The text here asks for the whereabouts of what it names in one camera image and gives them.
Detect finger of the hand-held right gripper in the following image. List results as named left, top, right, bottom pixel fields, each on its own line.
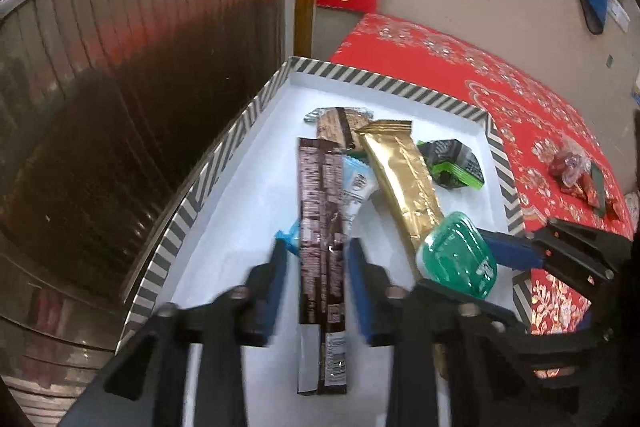
left=520, top=327, right=616, bottom=390
left=477, top=217, right=636, bottom=295

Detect wooden slatted panel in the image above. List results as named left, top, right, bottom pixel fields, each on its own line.
left=0, top=0, right=283, bottom=358

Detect gold snack packet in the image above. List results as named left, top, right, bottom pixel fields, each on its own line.
left=356, top=119, right=448, bottom=253

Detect green black snack packet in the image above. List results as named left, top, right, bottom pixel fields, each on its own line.
left=417, top=138, right=486, bottom=192

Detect blue white snack packet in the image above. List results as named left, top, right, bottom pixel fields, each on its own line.
left=274, top=156, right=377, bottom=258

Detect striped white cardboard box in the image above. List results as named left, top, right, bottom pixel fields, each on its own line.
left=116, top=56, right=538, bottom=427

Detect red floral tablecloth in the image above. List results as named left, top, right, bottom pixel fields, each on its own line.
left=327, top=13, right=636, bottom=338

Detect green plastic snack container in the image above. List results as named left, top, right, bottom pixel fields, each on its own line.
left=415, top=212, right=498, bottom=299

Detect long brown snack packet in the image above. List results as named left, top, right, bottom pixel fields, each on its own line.
left=296, top=137, right=352, bottom=395

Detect white wall switch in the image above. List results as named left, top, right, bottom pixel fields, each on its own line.
left=607, top=0, right=633, bottom=30

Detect beige brown snack packet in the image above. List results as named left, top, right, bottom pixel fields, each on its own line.
left=304, top=107, right=373, bottom=152

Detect clear bag of dates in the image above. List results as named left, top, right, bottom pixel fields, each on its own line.
left=547, top=139, right=593, bottom=185

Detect dark green snack packet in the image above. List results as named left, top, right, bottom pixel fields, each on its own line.
left=589, top=162, right=607, bottom=208

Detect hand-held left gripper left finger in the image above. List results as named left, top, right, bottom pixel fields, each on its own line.
left=60, top=237, right=290, bottom=427

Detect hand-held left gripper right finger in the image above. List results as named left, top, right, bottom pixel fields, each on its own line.
left=346, top=238, right=551, bottom=427

